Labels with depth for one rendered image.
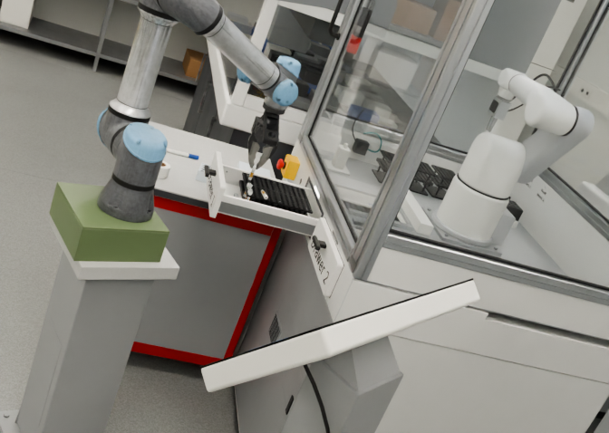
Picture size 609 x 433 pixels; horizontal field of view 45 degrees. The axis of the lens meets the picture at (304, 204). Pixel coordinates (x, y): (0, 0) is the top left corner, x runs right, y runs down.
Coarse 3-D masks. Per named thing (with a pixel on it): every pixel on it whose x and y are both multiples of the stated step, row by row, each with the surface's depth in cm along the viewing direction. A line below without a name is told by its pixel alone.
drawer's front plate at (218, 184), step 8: (216, 152) 246; (216, 160) 242; (216, 168) 238; (216, 176) 235; (224, 176) 231; (208, 184) 244; (216, 184) 231; (224, 184) 225; (208, 192) 240; (216, 192) 227; (224, 192) 224; (208, 200) 236; (216, 200) 224; (216, 208) 226
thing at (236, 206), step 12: (228, 168) 248; (228, 180) 250; (276, 180) 253; (228, 192) 244; (240, 192) 248; (312, 192) 255; (228, 204) 227; (240, 204) 228; (252, 204) 229; (312, 204) 252; (240, 216) 230; (252, 216) 230; (264, 216) 231; (276, 216) 232; (288, 216) 233; (300, 216) 233; (312, 216) 248; (288, 228) 234; (300, 228) 235; (312, 228) 236
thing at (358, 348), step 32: (448, 288) 148; (352, 320) 123; (384, 320) 129; (416, 320) 136; (256, 352) 126; (288, 352) 121; (320, 352) 117; (352, 352) 138; (384, 352) 145; (224, 384) 132; (352, 384) 137
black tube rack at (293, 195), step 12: (240, 180) 247; (252, 180) 244; (264, 180) 247; (276, 192) 242; (288, 192) 246; (300, 192) 249; (264, 204) 237; (276, 204) 234; (288, 204) 237; (300, 204) 240
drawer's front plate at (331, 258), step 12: (324, 228) 222; (312, 240) 230; (324, 240) 219; (312, 252) 227; (324, 252) 216; (336, 252) 210; (324, 264) 214; (336, 264) 205; (324, 276) 211; (336, 276) 205; (324, 288) 209
